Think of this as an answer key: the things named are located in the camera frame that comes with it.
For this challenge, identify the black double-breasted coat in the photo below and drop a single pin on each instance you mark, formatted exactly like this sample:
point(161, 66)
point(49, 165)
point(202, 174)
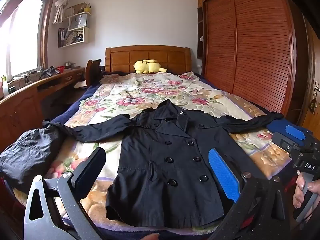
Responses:
point(162, 167)

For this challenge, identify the white bottle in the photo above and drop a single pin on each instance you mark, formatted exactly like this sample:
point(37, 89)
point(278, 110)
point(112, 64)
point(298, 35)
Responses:
point(5, 87)

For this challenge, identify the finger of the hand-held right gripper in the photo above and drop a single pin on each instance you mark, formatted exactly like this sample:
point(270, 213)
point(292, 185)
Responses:
point(293, 131)
point(275, 126)

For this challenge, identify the window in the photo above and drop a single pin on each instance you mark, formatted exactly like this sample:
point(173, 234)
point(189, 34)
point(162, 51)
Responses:
point(22, 35)

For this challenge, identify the wooden desk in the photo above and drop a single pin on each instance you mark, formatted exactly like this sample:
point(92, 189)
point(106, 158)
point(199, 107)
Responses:
point(20, 110)

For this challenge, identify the floral plush blanket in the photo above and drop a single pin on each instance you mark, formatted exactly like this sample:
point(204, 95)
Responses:
point(130, 92)

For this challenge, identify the red basket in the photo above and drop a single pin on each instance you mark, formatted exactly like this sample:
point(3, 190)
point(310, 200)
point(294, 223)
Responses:
point(60, 69)

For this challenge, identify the row of books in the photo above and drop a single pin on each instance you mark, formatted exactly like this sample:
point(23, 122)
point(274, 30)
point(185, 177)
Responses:
point(70, 37)

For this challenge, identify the brown cardboard box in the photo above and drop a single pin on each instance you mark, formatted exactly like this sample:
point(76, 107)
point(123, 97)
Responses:
point(75, 8)

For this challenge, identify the tied white curtain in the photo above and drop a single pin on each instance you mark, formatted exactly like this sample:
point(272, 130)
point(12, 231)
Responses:
point(62, 5)

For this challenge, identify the dark grey folded garment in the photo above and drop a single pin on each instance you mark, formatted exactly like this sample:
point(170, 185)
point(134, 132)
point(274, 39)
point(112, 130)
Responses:
point(27, 152)

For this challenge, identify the yellow plush toy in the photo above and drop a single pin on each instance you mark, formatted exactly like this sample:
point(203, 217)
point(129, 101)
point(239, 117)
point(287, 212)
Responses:
point(147, 67)

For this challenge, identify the wooden louvered wardrobe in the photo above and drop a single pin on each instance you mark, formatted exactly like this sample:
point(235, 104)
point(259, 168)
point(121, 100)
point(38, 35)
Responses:
point(250, 50)

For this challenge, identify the person's left hand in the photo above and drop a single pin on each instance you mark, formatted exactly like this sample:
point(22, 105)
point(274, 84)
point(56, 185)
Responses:
point(150, 237)

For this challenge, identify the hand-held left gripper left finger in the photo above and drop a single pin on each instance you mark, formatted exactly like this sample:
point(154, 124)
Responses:
point(85, 177)

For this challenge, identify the wooden chair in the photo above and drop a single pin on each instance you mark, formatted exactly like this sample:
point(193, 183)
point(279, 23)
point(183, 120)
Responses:
point(92, 71)

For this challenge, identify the wooden bed headboard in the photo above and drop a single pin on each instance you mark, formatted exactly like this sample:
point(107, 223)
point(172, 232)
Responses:
point(150, 55)

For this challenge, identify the white paper bag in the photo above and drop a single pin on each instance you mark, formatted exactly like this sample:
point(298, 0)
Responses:
point(77, 22)

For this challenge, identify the person's right hand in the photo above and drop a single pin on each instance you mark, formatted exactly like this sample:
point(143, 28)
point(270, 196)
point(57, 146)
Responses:
point(298, 192)

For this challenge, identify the white wall shelf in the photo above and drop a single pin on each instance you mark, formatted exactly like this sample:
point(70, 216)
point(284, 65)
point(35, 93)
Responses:
point(86, 33)

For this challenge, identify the wooden door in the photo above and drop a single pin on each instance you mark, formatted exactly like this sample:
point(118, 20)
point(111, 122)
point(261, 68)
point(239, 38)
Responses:
point(310, 67)

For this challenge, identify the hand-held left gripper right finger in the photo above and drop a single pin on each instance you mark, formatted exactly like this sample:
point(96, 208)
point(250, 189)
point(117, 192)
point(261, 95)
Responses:
point(223, 175)

